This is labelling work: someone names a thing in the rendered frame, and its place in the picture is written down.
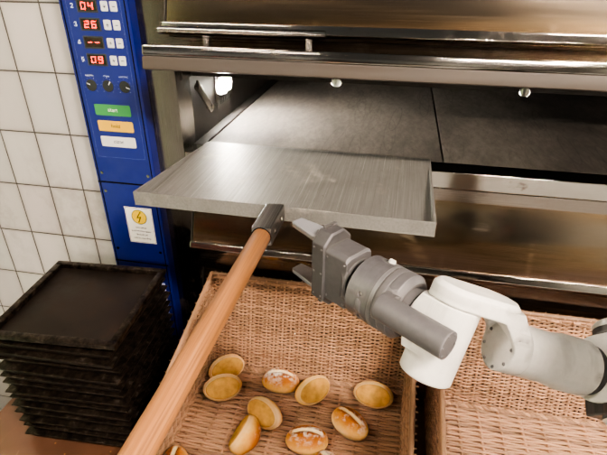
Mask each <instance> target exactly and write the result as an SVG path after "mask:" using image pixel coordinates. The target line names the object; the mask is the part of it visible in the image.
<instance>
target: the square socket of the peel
mask: <svg viewBox="0 0 607 455"><path fill-rule="evenodd" d="M284 221H285V205H284V204H275V203H267V204H266V205H265V206H264V208H263V210H262V211H261V213H260V214H259V216H258V217H257V220H256V221H255V223H254V224H253V226H252V233H253V232H254V231H255V230H256V229H258V228H262V229H264V230H266V231H267V232H268V233H269V235H270V241H269V243H268V246H271V245H272V244H273V242H274V240H275V237H276V235H277V233H278V231H279V229H280V228H281V226H282V225H283V223H284Z"/></svg>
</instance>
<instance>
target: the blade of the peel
mask: <svg viewBox="0 0 607 455"><path fill-rule="evenodd" d="M133 193H134V199H135V204H136V205H141V206H149V207H157V208H166V209H182V210H190V211H199V212H208V213H216V214H224V215H232V216H241V217H250V218H257V217H258V216H259V214H260V213H261V211H262V210H263V208H264V206H265V205H266V204H267V203H275V204H284V205H285V221H291V222H293V221H295V220H297V219H299V218H305V219H307V220H310V221H312V222H314V223H316V224H319V225H327V224H329V223H331V222H333V221H336V222H338V226H340V227H342V228H357V229H366V230H374V231H383V232H391V233H399V234H408V235H417V236H425V237H434V234H435V229H436V214H435V204H434V187H433V178H432V168H431V159H423V158H411V157H400V156H388V155H377V154H365V153H344V152H332V151H321V150H309V149H298V148H286V147H275V146H263V145H253V144H230V143H219V142H207V143H205V144H204V145H203V146H201V147H199V148H198V149H196V150H195V151H193V152H192V153H190V154H188V155H187V156H185V157H184V158H182V159H181V160H180V161H179V162H177V163H175V164H174V165H172V166H171V167H169V168H168V169H166V170H165V171H163V172H161V173H160V174H158V175H157V176H155V177H154V178H152V179H151V180H150V181H148V182H147V183H145V184H144V185H142V186H141V187H139V188H138V189H136V190H134V191H133Z"/></svg>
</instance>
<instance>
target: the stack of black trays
mask: <svg viewBox="0 0 607 455"><path fill-rule="evenodd" d="M165 274H166V269H164V268H153V267H141V266H129V265H105V264H93V263H82V262H70V261H58V262H57V263H56V264H55V265H54V266H53V267H52V268H51V269H50V270H48V271H47V272H46V273H45V274H44V275H43V276H42V277H41V278H40V279H39V280H38V281H37V282H36V283H35V284H34V285H33V286H32V287H31V288H30V289H29V290H27V291H26V292H25V293H24V294H23V295H22V296H21V297H20V298H19V299H18V300H17V301H16V302H15V303H14V304H13V305H12V306H11V307H10V308H9V309H8V310H6V311H5V312H4V313H3V314H2V315H1V316H0V359H2V360H3V361H2V362H1V363H0V370H4V371H3V373H2V374H1V375H0V376H4V377H6V379H5V380H4V381H3V383H6V384H10V386H9V387H8V388H7V389H6V390H5V392H6V393H12V394H11V395H10V397H11V398H16V399H15V400H14V402H13V403H12V405H14V406H18V407H17V408H16V410H15V412H17V413H23V416H22V417H21V418H20V420H19V421H24V422H25V423H24V424H23V425H27V426H30V427H29V428H28V429H27V431H26V432H25V434H31V435H35V436H42V437H49V438H55V439H63V440H70V441H83V442H89V443H96V444H103V445H110V446H117V447H122V446H123V445H124V443H125V441H126V439H127V437H128V436H129V434H130V433H131V431H132V430H133V429H134V427H135V425H136V423H137V421H138V420H139V418H140V416H141V415H142V413H143V412H144V410H145V408H146V406H147V405H148V404H149V402H150V400H151V399H152V397H153V396H154V393H155V392H156V390H157V388H158V387H159V385H160V384H159V382H160V383H162V382H161V381H163V377H164V375H165V372H164V371H166V370H167V368H168V366H169V364H170V362H171V361H169V360H171V359H172V358H173V354H174V351H175V350H174V349H176V348H177V346H175V344H176V342H177V341H174V340H175V338H176V336H174V335H173V332H174V330H175V328H172V325H173V323H174V320H170V319H171V317H172V316H173V314H172V313H169V311H170V309H171V308H172V306H168V305H169V303H170V302H171V301H167V298H168V297H169V295H170V294H171V292H167V291H166V288H167V287H168V285H163V284H162V283H163V281H164V280H165V278H164V275H165Z"/></svg>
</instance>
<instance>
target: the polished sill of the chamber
mask: <svg viewBox="0 0 607 455"><path fill-rule="evenodd" d="M201 146H203V144H194V145H192V146H191V147H190V148H189V149H188V150H186V151H185V156H187V155H188V154H190V153H192V152H193V151H195V150H196V149H198V148H199V147H201ZM431 168H432V178H433V187H435V188H446V189H456V190H476V191H487V192H498V193H509V194H520V195H531V196H542V197H553V198H564V199H575V200H596V201H607V175H604V174H592V173H580V172H557V171H545V170H533V169H520V168H509V167H497V166H484V165H472V164H460V163H448V162H431Z"/></svg>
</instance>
